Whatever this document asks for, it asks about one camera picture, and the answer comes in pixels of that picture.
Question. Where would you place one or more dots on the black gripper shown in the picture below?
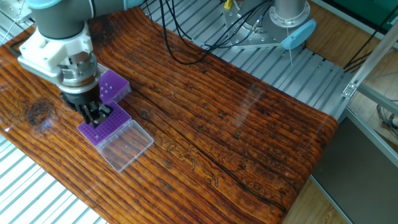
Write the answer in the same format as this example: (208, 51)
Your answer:
(82, 97)

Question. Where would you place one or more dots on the purple tip holder clear lid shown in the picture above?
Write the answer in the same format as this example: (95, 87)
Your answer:
(116, 85)
(124, 149)

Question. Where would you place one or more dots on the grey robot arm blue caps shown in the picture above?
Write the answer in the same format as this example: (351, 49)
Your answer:
(59, 21)

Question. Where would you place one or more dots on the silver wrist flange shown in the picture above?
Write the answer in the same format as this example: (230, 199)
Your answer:
(77, 73)

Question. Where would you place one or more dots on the glossy wood grain sheet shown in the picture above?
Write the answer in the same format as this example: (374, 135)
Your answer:
(217, 140)

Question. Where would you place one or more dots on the perforated metal plate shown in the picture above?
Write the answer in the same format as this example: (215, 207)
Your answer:
(15, 9)

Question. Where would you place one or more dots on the yellow connector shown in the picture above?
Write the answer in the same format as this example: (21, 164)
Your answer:
(228, 3)

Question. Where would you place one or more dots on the metal connector blue rings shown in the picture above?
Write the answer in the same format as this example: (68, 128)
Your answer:
(258, 21)

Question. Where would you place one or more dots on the dark grey panel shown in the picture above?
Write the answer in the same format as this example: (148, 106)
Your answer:
(357, 186)

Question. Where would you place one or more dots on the white wrist mounting bracket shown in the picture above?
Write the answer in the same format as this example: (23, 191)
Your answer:
(46, 51)

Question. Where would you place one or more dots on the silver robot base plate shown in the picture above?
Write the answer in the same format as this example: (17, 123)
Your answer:
(245, 39)

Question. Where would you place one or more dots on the aluminium frame post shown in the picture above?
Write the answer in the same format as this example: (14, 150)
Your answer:
(373, 59)

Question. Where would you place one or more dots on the aluminium frame rail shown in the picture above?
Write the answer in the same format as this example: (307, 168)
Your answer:
(379, 99)

